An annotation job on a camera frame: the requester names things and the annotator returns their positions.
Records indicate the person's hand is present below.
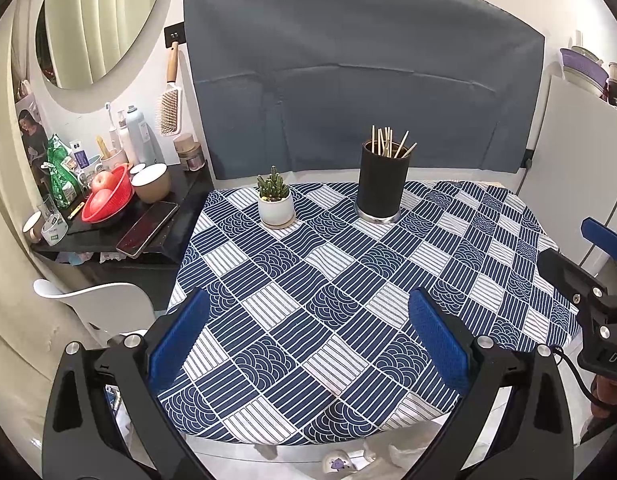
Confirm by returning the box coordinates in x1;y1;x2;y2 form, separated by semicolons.
591;375;617;419

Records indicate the white chair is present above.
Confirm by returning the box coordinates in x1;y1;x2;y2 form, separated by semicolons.
33;280;156;348

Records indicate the purple lidded pot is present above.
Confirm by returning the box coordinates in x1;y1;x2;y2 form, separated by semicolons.
560;46;609;99

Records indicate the black side table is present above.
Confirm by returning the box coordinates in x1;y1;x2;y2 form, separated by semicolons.
32;166;214;311

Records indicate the smartphone with dark screen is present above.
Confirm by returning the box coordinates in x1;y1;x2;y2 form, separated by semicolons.
115;202;179;259

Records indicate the black cylindrical utensil holder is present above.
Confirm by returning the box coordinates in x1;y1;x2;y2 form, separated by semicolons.
355;141;411;223

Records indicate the blue white patterned tablecloth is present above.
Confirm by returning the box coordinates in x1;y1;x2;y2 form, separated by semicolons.
159;181;579;445

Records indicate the red plastic basket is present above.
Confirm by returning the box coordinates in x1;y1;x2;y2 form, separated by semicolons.
81;164;134;228

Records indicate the green snack bag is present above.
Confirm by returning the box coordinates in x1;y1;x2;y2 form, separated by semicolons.
42;134;82;209

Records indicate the beige ceramic bowl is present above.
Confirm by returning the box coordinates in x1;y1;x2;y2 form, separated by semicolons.
130;164;171;204

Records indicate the round wooden coaster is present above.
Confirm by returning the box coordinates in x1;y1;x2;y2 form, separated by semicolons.
259;213;298;231

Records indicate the white spray bottle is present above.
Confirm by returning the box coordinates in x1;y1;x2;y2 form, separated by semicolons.
125;104;159;165

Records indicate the pink cosmetic jar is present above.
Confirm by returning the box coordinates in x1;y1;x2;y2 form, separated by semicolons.
173;133;205;172

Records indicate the small cactus white pot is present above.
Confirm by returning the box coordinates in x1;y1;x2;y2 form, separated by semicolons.
256;166;295;229

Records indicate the wooden hairbrush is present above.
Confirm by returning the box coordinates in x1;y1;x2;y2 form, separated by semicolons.
158;41;182;136

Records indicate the dark grey backdrop cloth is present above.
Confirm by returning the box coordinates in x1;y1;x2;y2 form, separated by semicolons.
184;0;544;180

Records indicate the black cable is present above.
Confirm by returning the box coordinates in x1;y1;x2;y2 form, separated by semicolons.
550;344;605;411

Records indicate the oval wall mirror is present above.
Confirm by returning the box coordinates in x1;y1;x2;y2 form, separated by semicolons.
35;0;156;90

